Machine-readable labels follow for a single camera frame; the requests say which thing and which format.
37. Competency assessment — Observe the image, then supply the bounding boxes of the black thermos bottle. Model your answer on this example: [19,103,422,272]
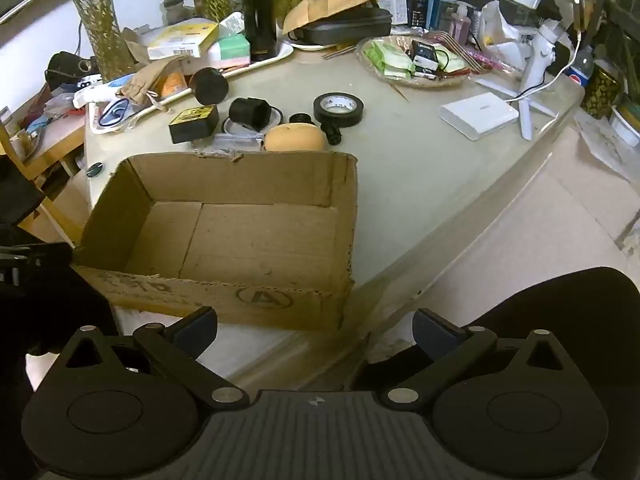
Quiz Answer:
[240,0,278,61]

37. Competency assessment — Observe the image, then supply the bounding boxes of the wooden side table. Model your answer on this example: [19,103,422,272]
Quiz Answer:
[0,120,87,243]

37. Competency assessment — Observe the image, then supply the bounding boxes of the black box with yellow label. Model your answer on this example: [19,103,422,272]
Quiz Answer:
[168,105,221,145]

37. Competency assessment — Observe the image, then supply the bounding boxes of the small black connector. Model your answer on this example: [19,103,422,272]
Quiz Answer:
[320,121,345,146]

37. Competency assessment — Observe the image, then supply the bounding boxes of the black tape roll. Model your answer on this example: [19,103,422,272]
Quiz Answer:
[313,93,365,126]

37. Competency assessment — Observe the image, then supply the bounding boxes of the black cylindrical part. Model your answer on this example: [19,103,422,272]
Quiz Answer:
[229,96,273,130]

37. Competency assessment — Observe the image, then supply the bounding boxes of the white tray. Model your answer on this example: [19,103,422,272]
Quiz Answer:
[87,40,295,136]

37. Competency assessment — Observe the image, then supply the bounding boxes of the glass vase with pale flowers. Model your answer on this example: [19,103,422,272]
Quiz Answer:
[37,0,138,78]

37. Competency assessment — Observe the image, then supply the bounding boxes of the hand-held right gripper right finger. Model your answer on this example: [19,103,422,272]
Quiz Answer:
[377,307,581,411]

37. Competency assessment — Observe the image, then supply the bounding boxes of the white plastic bag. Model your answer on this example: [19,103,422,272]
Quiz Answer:
[477,0,523,58]

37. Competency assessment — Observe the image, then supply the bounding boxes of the round glass plate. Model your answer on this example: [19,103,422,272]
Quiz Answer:
[356,35,473,88]

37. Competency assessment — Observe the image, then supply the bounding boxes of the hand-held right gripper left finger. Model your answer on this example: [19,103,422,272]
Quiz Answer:
[59,306,251,411]

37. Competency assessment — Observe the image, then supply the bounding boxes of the tan drawstring pouch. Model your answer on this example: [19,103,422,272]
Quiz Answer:
[116,56,193,106]

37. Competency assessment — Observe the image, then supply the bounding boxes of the dark shelf unit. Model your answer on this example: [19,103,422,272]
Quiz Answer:
[520,0,640,61]

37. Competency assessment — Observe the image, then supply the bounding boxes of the blue face mask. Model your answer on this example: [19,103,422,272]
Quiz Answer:
[95,99,138,131]

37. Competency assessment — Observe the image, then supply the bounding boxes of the white cable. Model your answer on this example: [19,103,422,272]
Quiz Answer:
[502,25,586,133]

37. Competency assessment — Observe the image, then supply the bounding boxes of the black round knob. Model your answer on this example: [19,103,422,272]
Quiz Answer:
[189,67,230,106]

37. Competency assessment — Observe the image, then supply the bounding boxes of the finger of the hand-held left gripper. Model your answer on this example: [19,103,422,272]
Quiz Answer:
[0,241,76,281]

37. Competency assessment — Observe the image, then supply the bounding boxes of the tan rounded object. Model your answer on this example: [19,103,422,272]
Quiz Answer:
[263,123,327,152]

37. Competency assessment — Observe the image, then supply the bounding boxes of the white phone gimbal tripod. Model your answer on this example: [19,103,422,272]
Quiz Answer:
[475,0,586,141]

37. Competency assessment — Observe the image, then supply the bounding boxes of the white rectangular box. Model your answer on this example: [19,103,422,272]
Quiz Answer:
[439,92,520,141]

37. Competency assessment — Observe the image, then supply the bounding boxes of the brown paper envelope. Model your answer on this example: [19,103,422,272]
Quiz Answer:
[282,0,375,36]

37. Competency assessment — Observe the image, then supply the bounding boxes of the small black packet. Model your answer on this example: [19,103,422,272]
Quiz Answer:
[410,40,441,72]

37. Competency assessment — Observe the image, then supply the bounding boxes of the wooden skewers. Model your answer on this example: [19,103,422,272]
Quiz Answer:
[322,42,358,60]

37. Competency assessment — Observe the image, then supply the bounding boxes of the black pouch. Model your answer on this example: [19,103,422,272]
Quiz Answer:
[45,51,93,83]

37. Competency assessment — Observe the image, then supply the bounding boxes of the black hard case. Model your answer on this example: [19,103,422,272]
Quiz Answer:
[287,7,393,46]

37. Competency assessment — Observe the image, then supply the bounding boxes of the green tissue pack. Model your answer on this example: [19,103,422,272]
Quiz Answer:
[207,35,251,67]

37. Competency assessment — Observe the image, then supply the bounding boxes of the soda bottle with blue label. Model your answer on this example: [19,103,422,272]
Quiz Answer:
[564,45,596,93]

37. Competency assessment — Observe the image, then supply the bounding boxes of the orange packet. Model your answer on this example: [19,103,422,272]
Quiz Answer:
[159,71,190,98]

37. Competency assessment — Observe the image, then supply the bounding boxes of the green packet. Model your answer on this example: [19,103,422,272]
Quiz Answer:
[364,41,405,67]
[382,55,415,80]

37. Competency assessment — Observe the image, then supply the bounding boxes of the yellow white medicine box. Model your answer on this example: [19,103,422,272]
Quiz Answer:
[146,22,221,60]

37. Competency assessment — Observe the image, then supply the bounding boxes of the gold patterned can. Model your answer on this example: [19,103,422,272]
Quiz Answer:
[582,67,621,117]

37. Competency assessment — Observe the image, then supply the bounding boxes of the plastic filter case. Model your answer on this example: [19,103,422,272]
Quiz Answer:
[212,132,265,155]

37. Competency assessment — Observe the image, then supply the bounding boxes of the white tube with blue print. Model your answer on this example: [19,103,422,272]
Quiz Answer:
[72,80,133,108]

